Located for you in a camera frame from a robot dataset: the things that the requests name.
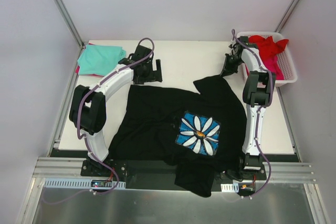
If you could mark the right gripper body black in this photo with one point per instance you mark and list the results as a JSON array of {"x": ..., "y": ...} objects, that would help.
[{"x": 228, "y": 66}]

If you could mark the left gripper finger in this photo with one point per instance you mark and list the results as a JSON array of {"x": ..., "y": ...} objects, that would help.
[
  {"x": 141, "y": 79},
  {"x": 158, "y": 70}
]

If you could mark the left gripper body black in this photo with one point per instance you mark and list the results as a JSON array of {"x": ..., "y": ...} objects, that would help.
[{"x": 151, "y": 77}]

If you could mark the black t-shirt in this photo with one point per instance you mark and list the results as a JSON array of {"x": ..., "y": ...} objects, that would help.
[{"x": 200, "y": 133}]

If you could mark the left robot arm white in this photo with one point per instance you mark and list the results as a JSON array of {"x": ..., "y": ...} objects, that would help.
[{"x": 88, "y": 106}]

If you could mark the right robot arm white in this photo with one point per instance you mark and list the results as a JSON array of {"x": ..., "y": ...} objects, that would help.
[{"x": 257, "y": 95}]

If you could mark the red t-shirt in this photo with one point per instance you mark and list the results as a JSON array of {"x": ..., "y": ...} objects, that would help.
[{"x": 268, "y": 49}]

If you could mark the magenta t-shirt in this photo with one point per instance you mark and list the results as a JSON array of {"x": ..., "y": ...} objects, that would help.
[{"x": 271, "y": 64}]

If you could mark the folded teal t-shirt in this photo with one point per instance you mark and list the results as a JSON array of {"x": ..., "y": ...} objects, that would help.
[{"x": 112, "y": 55}]

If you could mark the white plastic basket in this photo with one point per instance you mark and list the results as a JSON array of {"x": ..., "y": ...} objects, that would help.
[{"x": 285, "y": 61}]

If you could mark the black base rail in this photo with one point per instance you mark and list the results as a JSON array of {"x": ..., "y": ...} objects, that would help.
[{"x": 152, "y": 175}]

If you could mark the right aluminium frame post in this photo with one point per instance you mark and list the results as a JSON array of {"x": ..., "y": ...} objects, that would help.
[{"x": 286, "y": 16}]

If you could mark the aluminium frame post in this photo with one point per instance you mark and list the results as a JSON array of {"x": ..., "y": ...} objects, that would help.
[
  {"x": 286, "y": 16},
  {"x": 69, "y": 22}
]

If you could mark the left aluminium frame post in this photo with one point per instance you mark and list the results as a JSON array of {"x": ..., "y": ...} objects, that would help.
[{"x": 69, "y": 22}]

